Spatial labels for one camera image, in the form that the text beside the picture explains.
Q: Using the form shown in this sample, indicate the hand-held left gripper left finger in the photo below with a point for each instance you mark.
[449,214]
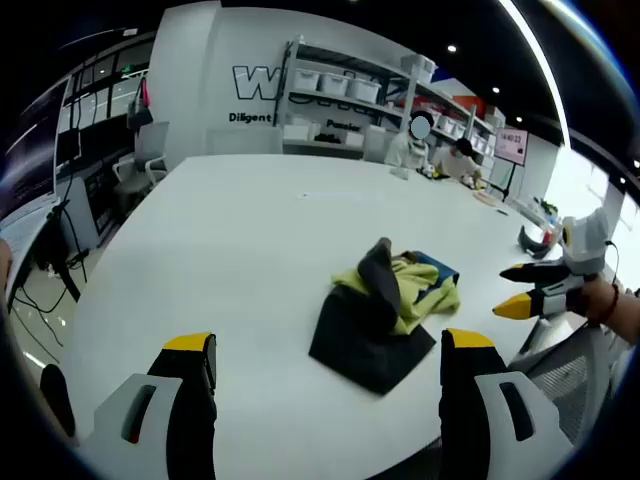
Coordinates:
[190,400]

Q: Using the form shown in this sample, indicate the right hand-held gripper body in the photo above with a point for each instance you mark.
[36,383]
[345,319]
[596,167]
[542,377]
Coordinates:
[587,245]

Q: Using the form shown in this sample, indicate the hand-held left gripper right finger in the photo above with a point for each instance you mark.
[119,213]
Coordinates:
[465,400]

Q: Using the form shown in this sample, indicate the yellow blue grey garment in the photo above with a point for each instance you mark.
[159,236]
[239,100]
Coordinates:
[425,295]

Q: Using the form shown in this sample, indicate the person's right hand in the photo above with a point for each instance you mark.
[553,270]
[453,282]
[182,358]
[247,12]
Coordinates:
[600,302]

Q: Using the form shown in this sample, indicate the black curved object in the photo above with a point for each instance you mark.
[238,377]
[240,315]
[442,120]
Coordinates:
[530,250]

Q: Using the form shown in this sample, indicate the red white small object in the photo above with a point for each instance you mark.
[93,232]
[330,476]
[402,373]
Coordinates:
[551,235]

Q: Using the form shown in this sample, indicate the grey mesh chair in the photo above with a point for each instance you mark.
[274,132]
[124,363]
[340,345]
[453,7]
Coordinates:
[565,380]

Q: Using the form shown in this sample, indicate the screen on black stand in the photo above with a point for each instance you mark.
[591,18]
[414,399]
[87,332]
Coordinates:
[510,145]

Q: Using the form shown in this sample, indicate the small white yellow toy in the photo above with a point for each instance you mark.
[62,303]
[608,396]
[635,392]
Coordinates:
[426,171]

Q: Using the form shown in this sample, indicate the grey office chair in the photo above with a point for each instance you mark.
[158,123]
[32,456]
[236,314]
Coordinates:
[150,140]

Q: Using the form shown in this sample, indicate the black computer monitor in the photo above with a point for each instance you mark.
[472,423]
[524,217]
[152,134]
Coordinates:
[67,147]

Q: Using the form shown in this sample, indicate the shelf with white bins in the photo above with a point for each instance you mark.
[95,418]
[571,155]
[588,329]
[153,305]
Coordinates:
[330,82]

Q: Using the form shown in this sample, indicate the grey metal shelf rack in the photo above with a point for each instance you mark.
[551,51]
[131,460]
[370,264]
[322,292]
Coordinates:
[350,56]

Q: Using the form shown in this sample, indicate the hanging grey bag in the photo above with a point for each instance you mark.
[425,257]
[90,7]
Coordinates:
[139,112]

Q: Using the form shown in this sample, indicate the dark hanging banner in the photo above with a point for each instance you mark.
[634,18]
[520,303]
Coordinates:
[30,150]

